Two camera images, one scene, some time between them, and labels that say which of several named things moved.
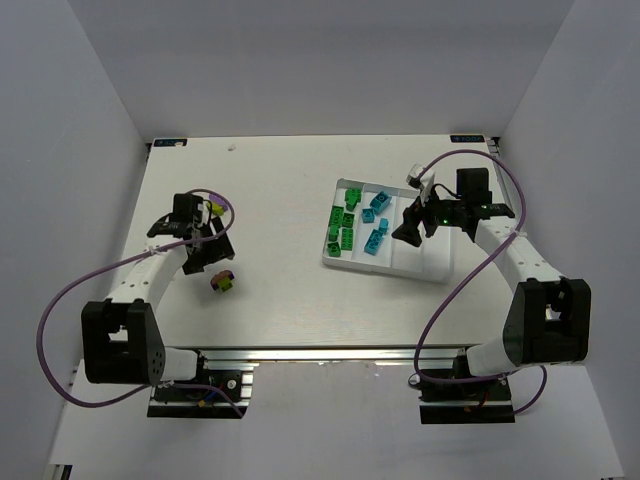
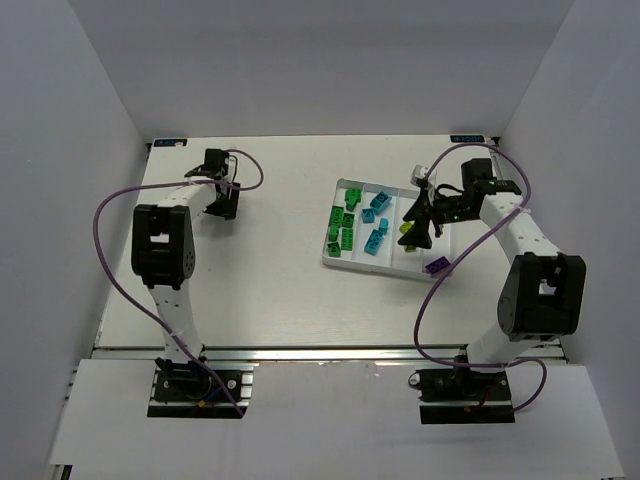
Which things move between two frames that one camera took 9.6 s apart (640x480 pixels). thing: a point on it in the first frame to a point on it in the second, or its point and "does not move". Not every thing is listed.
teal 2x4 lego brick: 373,242 does not move
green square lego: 333,233 does not move
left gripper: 208,245 to 228,201
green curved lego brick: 352,197 does not move
